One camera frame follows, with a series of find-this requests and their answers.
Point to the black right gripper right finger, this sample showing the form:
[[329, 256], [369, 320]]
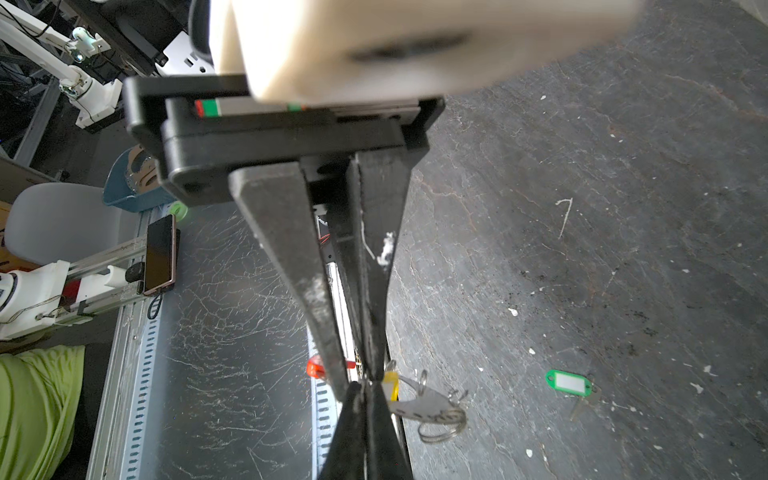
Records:
[[385, 457]]

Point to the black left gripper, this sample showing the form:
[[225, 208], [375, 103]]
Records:
[[197, 157]]

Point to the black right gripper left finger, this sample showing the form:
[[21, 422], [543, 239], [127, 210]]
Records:
[[346, 457]]

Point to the yellow key tag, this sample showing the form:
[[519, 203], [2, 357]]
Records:
[[390, 385]]

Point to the black smartphone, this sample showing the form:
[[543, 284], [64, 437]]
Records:
[[160, 256]]

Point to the teal plastic tray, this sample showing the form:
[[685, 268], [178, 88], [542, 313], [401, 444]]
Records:
[[133, 183]]

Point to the grey office chair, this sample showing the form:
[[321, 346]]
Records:
[[63, 221]]

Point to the person in green shirt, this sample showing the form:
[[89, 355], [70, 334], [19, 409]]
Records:
[[40, 394]]

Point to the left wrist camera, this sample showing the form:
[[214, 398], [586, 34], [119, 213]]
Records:
[[318, 53]]

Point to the perforated cable tray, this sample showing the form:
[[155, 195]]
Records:
[[120, 432]]

